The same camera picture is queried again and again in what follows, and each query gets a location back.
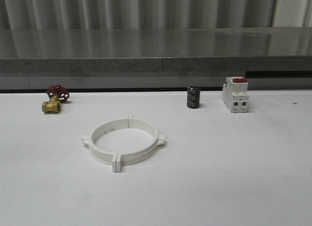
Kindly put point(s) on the white half pipe clamp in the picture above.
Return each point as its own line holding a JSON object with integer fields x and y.
{"x": 97, "y": 153}
{"x": 136, "y": 156}

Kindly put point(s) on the black cylindrical capacitor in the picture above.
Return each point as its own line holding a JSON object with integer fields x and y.
{"x": 193, "y": 97}

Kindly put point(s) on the brass valve red handwheel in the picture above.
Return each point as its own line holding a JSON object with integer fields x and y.
{"x": 57, "y": 94}

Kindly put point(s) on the grey stone counter ledge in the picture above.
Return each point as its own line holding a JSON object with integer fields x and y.
{"x": 210, "y": 52}

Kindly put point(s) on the white circuit breaker red switch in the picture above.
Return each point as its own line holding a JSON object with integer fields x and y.
{"x": 235, "y": 94}

